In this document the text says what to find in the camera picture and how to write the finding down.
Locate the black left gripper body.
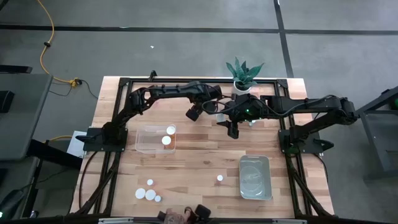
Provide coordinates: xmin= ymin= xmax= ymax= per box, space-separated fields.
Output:
xmin=194 ymin=84 xmax=223 ymax=105

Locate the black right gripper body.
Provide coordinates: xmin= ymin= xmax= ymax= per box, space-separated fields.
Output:
xmin=231 ymin=95 xmax=265 ymax=122

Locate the white plastic bin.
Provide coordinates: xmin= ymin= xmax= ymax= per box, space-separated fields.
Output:
xmin=238 ymin=154 xmax=273 ymax=201

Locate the clear plastic bin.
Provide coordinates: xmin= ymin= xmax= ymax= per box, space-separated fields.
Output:
xmin=134 ymin=124 xmax=177 ymax=155

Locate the snake plant in white pot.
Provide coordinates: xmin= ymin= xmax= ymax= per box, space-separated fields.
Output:
xmin=226 ymin=57 xmax=265 ymax=96

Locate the silver mounting bar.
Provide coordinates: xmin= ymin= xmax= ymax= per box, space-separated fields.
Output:
xmin=98 ymin=217 xmax=308 ymax=224

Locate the person's hand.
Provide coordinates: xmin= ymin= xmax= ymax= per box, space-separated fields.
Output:
xmin=163 ymin=207 xmax=195 ymax=224

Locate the white paper sheet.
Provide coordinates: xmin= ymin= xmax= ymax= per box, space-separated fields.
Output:
xmin=67 ymin=130 xmax=88 ymax=159

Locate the dark metal stand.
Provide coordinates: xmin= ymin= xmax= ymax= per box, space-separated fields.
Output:
xmin=356 ymin=85 xmax=398 ymax=183

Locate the grey side table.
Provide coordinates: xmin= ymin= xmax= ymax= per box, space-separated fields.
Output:
xmin=0 ymin=73 xmax=84 ymax=170

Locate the black bar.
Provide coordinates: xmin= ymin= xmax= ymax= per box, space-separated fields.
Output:
xmin=0 ymin=64 xmax=34 ymax=75

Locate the black box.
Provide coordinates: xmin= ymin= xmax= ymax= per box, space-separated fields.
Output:
xmin=0 ymin=90 xmax=16 ymax=114

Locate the black handle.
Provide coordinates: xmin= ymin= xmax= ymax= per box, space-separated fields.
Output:
xmin=195 ymin=204 xmax=212 ymax=219

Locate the yellow extension cable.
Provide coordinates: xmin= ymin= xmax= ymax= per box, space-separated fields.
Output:
xmin=43 ymin=134 xmax=74 ymax=144
xmin=36 ymin=0 xmax=83 ymax=88

